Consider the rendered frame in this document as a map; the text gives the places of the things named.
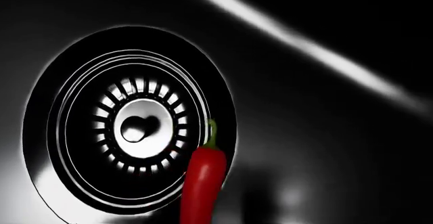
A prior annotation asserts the stainless steel sink basin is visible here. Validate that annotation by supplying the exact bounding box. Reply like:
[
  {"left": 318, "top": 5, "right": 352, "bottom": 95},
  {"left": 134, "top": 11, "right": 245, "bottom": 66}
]
[{"left": 0, "top": 0, "right": 433, "bottom": 224}]

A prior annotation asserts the red chili pepper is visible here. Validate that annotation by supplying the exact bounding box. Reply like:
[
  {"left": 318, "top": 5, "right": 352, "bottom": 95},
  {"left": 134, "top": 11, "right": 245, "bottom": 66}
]
[{"left": 179, "top": 118, "right": 228, "bottom": 224}]

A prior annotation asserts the steel sink drain strainer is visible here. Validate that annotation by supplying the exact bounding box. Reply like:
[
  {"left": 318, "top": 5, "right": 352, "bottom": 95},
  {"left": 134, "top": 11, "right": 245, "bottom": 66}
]
[{"left": 22, "top": 25, "right": 237, "bottom": 216}]

